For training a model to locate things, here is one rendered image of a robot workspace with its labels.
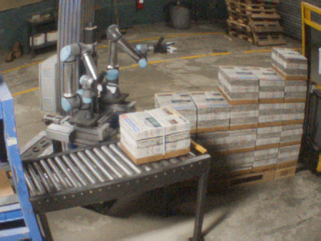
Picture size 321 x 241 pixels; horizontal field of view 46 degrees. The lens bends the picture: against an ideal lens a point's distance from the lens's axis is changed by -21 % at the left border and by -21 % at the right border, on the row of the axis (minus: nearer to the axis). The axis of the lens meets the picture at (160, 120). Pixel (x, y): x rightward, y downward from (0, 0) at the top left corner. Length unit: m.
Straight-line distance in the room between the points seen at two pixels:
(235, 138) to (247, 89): 0.46
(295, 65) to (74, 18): 2.05
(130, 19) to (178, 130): 7.96
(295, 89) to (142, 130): 1.73
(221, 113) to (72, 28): 1.47
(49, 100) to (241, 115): 1.68
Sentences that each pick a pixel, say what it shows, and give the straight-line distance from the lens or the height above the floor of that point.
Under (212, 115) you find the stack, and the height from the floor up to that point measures 0.75.
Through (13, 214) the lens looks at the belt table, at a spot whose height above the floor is 0.74.
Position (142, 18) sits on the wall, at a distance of 10.93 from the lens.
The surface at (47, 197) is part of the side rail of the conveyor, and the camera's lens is 2.62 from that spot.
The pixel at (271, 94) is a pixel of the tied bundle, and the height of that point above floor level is 0.93.
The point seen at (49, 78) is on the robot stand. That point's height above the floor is 1.09.
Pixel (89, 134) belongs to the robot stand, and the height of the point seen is 0.71.
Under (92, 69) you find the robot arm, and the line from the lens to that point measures 3.32.
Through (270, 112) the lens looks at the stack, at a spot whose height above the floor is 0.74.
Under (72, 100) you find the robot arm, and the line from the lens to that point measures 3.43.
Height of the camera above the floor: 2.22
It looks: 23 degrees down
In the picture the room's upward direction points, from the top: straight up
